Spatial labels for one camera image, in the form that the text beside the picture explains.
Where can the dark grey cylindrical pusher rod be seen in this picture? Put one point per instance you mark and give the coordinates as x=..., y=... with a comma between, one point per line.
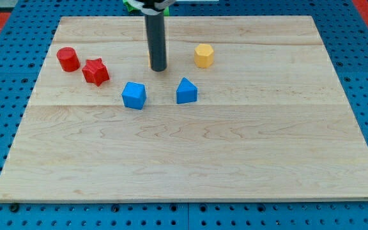
x=155, y=32

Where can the black white rod mount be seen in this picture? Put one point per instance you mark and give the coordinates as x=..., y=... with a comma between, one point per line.
x=151, y=7

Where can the red star block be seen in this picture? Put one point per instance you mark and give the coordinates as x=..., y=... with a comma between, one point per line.
x=95, y=71

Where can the green block at top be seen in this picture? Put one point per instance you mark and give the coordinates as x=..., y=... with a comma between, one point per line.
x=131, y=8

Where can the yellow block behind rod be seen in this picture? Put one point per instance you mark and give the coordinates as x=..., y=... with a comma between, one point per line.
x=149, y=59

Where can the yellow hexagon block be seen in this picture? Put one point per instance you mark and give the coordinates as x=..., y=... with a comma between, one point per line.
x=203, y=55

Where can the blue cube block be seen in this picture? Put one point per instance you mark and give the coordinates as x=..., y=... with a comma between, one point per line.
x=134, y=95

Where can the blue triangular prism block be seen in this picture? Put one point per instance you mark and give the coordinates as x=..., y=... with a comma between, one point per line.
x=186, y=92

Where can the red cylinder block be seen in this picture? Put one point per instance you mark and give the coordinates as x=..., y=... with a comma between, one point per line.
x=68, y=59

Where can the light wooden board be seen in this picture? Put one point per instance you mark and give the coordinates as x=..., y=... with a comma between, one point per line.
x=271, y=122

